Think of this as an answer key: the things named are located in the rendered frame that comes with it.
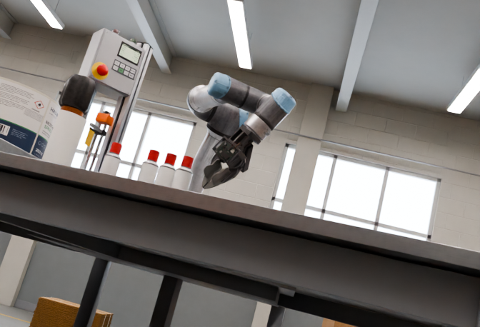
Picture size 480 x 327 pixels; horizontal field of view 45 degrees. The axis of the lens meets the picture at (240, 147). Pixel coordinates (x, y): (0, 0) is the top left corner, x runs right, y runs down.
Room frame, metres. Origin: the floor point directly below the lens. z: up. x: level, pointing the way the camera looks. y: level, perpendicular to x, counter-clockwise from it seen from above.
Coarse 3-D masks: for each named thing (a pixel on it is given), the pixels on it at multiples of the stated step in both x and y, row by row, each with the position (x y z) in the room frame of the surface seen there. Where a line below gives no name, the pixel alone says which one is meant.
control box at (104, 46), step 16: (96, 32) 1.87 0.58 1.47; (112, 32) 1.84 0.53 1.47; (96, 48) 1.82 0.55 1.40; (112, 48) 1.84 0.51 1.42; (96, 64) 1.83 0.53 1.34; (112, 64) 1.86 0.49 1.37; (128, 64) 1.89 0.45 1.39; (96, 80) 1.84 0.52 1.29; (112, 80) 1.87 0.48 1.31; (128, 80) 1.90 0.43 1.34; (112, 96) 1.96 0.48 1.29
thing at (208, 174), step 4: (216, 160) 1.62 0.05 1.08; (212, 164) 1.62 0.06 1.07; (216, 164) 1.64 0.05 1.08; (220, 164) 1.64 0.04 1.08; (204, 168) 1.61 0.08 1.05; (208, 168) 1.62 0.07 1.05; (212, 168) 1.64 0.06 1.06; (216, 168) 1.64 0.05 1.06; (220, 168) 1.64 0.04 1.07; (204, 172) 1.62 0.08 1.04; (208, 172) 1.63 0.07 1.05; (212, 172) 1.64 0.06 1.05; (216, 172) 1.65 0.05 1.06; (204, 176) 1.65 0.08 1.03; (208, 176) 1.64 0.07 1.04; (204, 180) 1.65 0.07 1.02; (208, 180) 1.65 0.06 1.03; (204, 184) 1.65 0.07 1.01
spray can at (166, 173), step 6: (168, 156) 1.69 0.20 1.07; (174, 156) 1.69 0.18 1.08; (168, 162) 1.69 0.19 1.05; (174, 162) 1.70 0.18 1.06; (162, 168) 1.68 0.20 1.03; (168, 168) 1.68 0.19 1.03; (174, 168) 1.69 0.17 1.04; (162, 174) 1.68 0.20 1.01; (168, 174) 1.68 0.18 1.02; (156, 180) 1.69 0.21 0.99; (162, 180) 1.68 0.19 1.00; (168, 180) 1.68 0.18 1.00
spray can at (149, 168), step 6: (150, 150) 1.71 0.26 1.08; (150, 156) 1.71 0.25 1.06; (156, 156) 1.71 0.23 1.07; (144, 162) 1.70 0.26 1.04; (150, 162) 1.70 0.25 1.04; (156, 162) 1.72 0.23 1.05; (144, 168) 1.70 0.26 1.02; (150, 168) 1.70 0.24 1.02; (156, 168) 1.71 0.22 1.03; (144, 174) 1.70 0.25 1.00; (150, 174) 1.70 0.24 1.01; (138, 180) 1.70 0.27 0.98; (144, 180) 1.70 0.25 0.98; (150, 180) 1.70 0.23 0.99
